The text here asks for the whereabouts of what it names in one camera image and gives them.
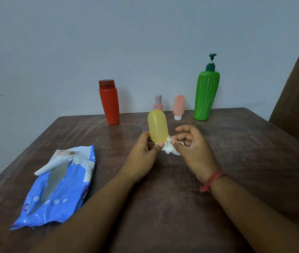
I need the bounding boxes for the person's left hand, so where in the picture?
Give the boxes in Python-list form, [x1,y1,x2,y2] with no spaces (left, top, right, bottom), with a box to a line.
[120,131,165,182]

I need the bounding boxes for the small pink bottle grey cap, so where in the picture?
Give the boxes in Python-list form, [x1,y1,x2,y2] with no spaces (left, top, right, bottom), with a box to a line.
[153,94,164,111]

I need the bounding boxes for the person's right forearm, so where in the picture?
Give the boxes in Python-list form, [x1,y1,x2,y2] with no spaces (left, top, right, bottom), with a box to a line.
[208,174,299,253]

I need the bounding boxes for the person's left forearm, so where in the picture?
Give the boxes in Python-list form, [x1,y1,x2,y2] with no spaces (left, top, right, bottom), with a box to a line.
[28,170,142,253]

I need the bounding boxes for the peach ribbed squeeze bottle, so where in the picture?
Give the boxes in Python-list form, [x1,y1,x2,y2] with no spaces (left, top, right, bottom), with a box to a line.
[173,95,186,121]

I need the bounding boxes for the yellow translucent squeeze bottle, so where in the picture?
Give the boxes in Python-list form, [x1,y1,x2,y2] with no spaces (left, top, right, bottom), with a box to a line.
[147,110,170,144]

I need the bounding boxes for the red thread wristband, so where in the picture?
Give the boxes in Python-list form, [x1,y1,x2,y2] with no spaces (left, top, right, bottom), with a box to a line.
[199,170,226,193]

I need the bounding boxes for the person's right hand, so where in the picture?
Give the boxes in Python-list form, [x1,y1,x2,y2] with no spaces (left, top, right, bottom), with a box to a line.
[170,125,222,183]

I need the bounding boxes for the blue wet wipes pack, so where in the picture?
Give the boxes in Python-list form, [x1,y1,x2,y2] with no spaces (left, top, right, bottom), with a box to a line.
[10,145,96,231]

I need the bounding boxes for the green pump dispenser bottle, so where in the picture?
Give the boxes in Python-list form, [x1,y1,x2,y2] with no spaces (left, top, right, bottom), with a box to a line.
[193,54,220,121]

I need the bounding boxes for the white wet wipe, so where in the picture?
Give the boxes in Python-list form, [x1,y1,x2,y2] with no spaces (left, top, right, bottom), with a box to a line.
[162,137,185,156]

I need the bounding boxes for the red bottle with cap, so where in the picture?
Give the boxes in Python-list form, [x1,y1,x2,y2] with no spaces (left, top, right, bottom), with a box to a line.
[98,80,120,126]

